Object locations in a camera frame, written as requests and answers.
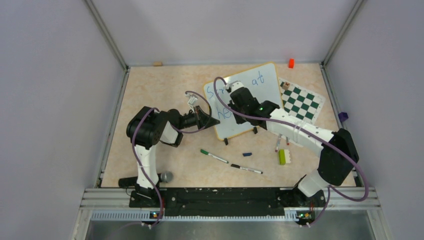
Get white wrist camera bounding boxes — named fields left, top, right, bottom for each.
left=225, top=80, right=245, bottom=94
left=185, top=93, right=198, bottom=107

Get black capped marker pen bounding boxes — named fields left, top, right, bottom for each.
left=230, top=164, right=263, bottom=175

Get purple capped marker pen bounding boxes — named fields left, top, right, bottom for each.
left=274, top=134, right=282, bottom=153

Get yellow framed whiteboard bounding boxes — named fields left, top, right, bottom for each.
left=203, top=62, right=283, bottom=141

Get orange red small block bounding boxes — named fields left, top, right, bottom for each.
left=288, top=58, right=295, bottom=69

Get purple small object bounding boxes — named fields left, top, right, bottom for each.
left=338, top=112, right=349, bottom=123

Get green white toy brick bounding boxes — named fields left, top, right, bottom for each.
left=278, top=149, right=291, bottom=166

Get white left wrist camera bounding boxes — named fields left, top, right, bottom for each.
left=185, top=93, right=198, bottom=107

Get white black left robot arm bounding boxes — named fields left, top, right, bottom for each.
left=126, top=105, right=220, bottom=207

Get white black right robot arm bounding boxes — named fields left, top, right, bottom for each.
left=227, top=86, right=359, bottom=206

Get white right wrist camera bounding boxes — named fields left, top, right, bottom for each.
left=225, top=80, right=245, bottom=94

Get brown white chess piece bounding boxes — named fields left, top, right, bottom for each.
left=280, top=81, right=291, bottom=91

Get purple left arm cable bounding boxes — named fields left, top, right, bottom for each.
left=131, top=91, right=212, bottom=229

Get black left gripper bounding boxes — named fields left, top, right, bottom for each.
left=177, top=105, right=220, bottom=131

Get green white chess mat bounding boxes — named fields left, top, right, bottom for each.
left=278, top=77, right=326, bottom=125

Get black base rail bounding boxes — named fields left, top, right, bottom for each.
left=129, top=187, right=325, bottom=217

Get small wooden block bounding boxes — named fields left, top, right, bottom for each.
left=152, top=61, right=163, bottom=67

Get green capped marker pen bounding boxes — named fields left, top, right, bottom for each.
left=200, top=149, right=230, bottom=164

